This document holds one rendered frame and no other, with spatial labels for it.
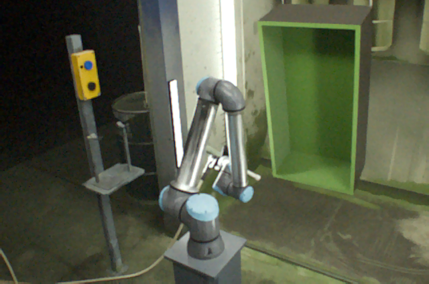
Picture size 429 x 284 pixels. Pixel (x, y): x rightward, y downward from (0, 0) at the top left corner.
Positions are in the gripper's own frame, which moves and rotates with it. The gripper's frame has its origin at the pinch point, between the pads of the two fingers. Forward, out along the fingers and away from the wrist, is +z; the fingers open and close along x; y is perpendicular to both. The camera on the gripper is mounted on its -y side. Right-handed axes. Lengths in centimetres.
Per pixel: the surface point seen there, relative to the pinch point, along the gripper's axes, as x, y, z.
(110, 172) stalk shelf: -51, 38, 15
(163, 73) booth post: -53, -32, 8
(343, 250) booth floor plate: 114, 14, -20
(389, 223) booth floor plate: 153, -22, -15
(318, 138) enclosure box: 74, -54, 8
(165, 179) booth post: -8.4, 25.8, 40.3
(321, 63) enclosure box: 31, -89, -21
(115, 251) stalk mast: -18, 85, 37
